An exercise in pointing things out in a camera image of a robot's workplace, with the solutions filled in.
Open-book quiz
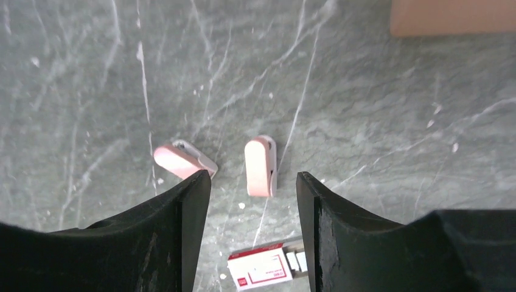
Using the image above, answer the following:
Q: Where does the red white staple box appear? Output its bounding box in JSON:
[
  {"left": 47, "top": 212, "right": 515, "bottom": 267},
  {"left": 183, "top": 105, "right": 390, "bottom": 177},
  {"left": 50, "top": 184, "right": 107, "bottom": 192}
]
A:
[{"left": 228, "top": 237, "right": 308, "bottom": 291}]

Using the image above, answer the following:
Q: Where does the pink stapler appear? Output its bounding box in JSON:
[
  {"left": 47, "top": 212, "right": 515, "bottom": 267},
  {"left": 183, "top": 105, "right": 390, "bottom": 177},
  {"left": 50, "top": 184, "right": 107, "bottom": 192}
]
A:
[
  {"left": 244, "top": 135, "right": 277, "bottom": 197},
  {"left": 153, "top": 139, "right": 218, "bottom": 179}
]

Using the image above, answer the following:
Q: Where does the orange file organizer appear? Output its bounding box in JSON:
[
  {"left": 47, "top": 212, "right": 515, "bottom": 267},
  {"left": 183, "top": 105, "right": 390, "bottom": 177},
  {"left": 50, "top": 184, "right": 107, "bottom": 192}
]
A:
[{"left": 389, "top": 0, "right": 515, "bottom": 37}]

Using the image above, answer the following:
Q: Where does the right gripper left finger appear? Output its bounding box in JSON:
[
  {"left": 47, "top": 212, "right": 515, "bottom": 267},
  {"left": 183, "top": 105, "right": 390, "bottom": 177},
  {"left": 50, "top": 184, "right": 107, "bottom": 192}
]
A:
[{"left": 1, "top": 170, "right": 211, "bottom": 291}]

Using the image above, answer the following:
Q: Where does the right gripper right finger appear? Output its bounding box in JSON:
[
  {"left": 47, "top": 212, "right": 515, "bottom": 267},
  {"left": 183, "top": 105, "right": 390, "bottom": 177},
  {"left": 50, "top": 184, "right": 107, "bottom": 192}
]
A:
[{"left": 296, "top": 172, "right": 515, "bottom": 291}]

